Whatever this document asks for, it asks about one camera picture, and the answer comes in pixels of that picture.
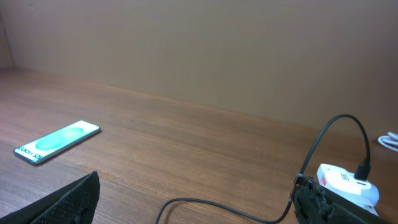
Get black USB charging cable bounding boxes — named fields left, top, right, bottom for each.
left=154, top=113, right=372, bottom=224

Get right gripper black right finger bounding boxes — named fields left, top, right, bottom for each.
left=293, top=174, right=389, bottom=224

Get white power strip cord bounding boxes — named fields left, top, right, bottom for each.
left=377, top=131, right=398, bottom=152

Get white power strip socket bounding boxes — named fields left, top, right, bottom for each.
left=317, top=164, right=380, bottom=216

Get Galaxy S25 smartphone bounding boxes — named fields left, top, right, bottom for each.
left=13, top=120, right=101, bottom=165

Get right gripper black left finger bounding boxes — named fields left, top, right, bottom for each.
left=1, top=171, right=100, bottom=224

